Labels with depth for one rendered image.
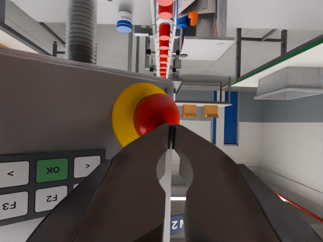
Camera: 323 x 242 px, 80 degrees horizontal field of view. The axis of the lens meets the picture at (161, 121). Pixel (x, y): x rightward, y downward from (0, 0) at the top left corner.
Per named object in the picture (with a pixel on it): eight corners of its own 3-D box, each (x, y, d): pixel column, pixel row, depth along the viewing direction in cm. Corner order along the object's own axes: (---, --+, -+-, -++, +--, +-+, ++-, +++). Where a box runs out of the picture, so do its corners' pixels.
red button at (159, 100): (162, 140, 17) (185, 144, 15) (123, 142, 15) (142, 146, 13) (163, 98, 17) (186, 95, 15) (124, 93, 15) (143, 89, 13)
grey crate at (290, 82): (288, 81, 226) (287, 100, 226) (253, 80, 227) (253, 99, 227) (332, 66, 166) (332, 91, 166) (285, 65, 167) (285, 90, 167)
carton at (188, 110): (199, 104, 544) (198, 117, 544) (194, 105, 587) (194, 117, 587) (183, 103, 540) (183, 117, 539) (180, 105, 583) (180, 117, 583)
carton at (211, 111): (220, 104, 546) (220, 118, 546) (214, 106, 593) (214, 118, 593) (206, 104, 542) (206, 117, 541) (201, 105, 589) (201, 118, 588)
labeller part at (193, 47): (217, 57, 56) (217, 61, 56) (178, 56, 56) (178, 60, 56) (235, 36, 42) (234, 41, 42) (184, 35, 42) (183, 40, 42)
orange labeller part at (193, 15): (195, 17, 47) (195, 26, 47) (187, 17, 47) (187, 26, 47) (198, 10, 44) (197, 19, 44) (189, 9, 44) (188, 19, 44)
